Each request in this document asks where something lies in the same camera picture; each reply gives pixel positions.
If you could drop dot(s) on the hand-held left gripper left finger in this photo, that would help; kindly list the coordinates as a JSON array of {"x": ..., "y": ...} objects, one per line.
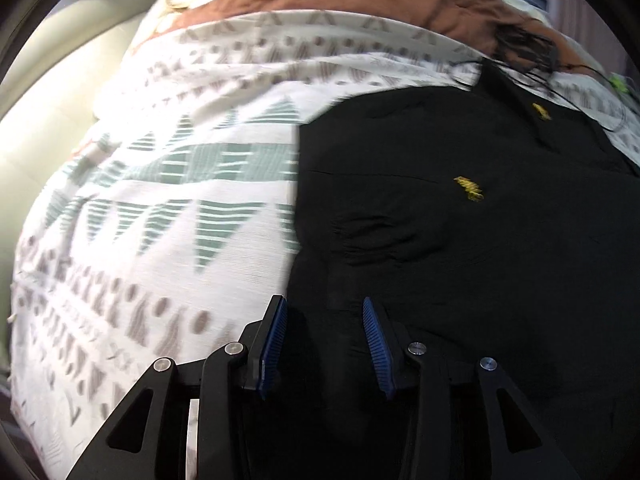
[{"x": 272, "y": 340}]

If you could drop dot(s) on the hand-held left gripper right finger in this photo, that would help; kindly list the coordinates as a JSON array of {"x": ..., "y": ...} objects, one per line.
[{"x": 377, "y": 345}]

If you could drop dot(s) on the black long-sleeve shirt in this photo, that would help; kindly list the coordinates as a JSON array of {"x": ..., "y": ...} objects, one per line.
[{"x": 475, "y": 260}]

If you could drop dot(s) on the white patterned blanket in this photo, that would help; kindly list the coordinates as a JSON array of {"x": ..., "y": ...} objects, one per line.
[{"x": 150, "y": 210}]

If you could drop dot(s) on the cream padded headboard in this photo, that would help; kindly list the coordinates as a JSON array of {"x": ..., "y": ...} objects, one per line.
[{"x": 50, "y": 110}]

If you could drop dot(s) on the small green item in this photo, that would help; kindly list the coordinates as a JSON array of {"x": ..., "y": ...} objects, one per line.
[{"x": 619, "y": 84}]

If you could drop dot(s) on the pink curtain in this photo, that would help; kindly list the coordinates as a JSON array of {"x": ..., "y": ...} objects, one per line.
[{"x": 580, "y": 10}]

